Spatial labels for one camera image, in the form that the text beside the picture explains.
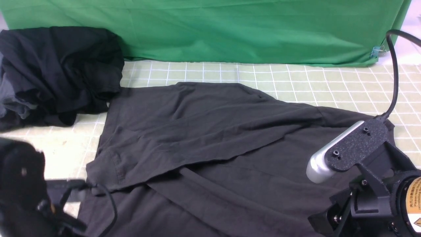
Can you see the pile of black clothes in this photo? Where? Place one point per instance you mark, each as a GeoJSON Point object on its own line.
{"type": "Point", "coordinates": [50, 75]}

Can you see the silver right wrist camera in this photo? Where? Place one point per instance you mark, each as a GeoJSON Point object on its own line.
{"type": "Point", "coordinates": [346, 150]}

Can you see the green backdrop cloth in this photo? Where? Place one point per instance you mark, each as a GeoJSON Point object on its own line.
{"type": "Point", "coordinates": [328, 33]}

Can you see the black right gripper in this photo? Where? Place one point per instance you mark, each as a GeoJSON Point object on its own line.
{"type": "Point", "coordinates": [384, 201]}

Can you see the blue binder clip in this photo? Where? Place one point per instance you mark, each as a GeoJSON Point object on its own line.
{"type": "Point", "coordinates": [378, 51]}

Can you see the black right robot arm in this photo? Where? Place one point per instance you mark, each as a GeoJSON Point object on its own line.
{"type": "Point", "coordinates": [384, 201]}

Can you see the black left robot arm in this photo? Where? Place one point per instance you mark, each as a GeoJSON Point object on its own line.
{"type": "Point", "coordinates": [32, 206]}

